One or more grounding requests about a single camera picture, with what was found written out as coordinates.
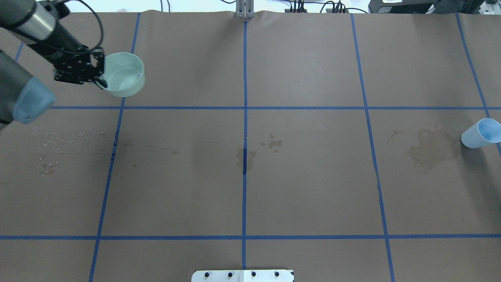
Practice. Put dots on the white pedestal base plate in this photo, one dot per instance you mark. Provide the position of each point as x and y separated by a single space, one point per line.
240 275

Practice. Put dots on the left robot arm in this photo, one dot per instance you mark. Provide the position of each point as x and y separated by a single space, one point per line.
37 25

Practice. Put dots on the light blue plastic cup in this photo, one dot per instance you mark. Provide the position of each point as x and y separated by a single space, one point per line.
485 132

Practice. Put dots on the aluminium frame post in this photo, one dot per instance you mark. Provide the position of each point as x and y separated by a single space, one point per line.
245 9

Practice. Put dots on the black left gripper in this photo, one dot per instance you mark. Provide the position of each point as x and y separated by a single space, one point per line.
61 43

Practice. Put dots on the black box on desk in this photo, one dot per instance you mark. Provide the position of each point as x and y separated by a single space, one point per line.
401 6

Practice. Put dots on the mint green bowl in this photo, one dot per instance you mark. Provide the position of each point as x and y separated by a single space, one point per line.
124 74

